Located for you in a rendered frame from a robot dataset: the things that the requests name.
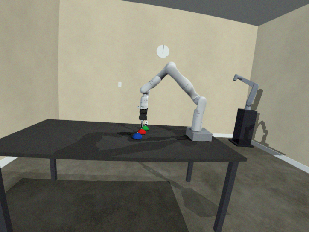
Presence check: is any red dome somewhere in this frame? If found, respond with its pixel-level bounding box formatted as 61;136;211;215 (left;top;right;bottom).
138;127;146;135

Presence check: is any green dome bell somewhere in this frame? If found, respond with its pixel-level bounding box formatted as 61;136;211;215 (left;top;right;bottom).
142;124;149;131

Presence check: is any blue dome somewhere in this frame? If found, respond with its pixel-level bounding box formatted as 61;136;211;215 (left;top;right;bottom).
133;131;142;140

